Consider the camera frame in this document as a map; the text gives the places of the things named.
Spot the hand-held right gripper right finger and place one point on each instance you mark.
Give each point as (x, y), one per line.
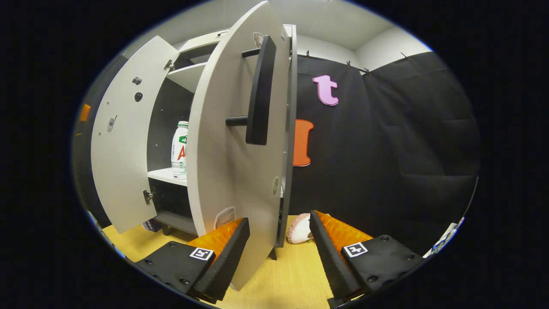
(330, 262)

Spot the pink white plush toy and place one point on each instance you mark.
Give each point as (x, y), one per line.
(298, 229)

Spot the printed blue paper bag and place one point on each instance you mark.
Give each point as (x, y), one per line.
(151, 225)

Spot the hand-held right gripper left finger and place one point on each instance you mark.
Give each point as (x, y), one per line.
(225, 266)

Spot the white blue plastic packet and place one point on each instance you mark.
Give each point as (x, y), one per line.
(444, 238)

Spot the white and grey cabinet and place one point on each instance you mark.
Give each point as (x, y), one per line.
(171, 175)

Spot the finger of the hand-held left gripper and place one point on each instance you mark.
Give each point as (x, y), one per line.
(85, 112)

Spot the white cabinet door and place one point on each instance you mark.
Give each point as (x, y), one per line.
(124, 171)
(227, 180)

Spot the black backdrop cloth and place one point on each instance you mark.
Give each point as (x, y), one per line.
(386, 150)

